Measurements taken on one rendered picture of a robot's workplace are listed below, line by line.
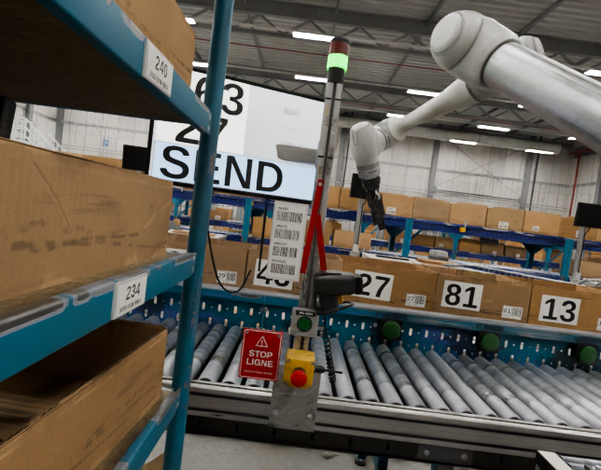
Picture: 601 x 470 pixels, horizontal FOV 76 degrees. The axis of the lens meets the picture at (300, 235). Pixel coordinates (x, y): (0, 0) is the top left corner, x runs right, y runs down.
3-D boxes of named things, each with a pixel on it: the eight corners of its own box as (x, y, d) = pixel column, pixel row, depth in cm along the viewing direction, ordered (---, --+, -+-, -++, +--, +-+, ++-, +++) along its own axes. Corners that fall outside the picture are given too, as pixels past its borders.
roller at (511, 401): (531, 439, 103) (534, 421, 103) (454, 364, 155) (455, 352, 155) (550, 441, 103) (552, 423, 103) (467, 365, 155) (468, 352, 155)
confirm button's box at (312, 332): (288, 336, 95) (292, 309, 95) (289, 332, 99) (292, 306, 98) (316, 338, 95) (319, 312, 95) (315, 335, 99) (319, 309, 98)
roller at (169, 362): (144, 391, 103) (146, 372, 102) (197, 331, 154) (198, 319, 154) (162, 393, 103) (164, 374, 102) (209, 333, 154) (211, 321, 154)
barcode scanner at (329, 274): (363, 316, 92) (363, 273, 91) (314, 317, 92) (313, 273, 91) (359, 310, 98) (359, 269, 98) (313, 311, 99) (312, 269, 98)
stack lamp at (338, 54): (327, 64, 95) (330, 39, 94) (326, 72, 100) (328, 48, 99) (347, 67, 95) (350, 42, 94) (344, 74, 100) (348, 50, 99)
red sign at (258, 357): (237, 377, 98) (244, 327, 97) (238, 375, 99) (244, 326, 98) (300, 384, 98) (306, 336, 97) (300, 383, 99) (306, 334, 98)
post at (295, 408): (267, 427, 99) (311, 78, 94) (269, 417, 104) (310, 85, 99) (314, 433, 99) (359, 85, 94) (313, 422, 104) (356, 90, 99)
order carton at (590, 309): (526, 325, 159) (533, 284, 158) (491, 308, 188) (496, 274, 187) (621, 338, 159) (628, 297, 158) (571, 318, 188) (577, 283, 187)
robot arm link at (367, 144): (370, 167, 146) (389, 155, 154) (363, 127, 140) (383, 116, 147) (348, 167, 154) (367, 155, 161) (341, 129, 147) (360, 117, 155)
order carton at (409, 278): (337, 301, 159) (342, 261, 158) (331, 288, 188) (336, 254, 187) (432, 313, 159) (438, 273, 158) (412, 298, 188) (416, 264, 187)
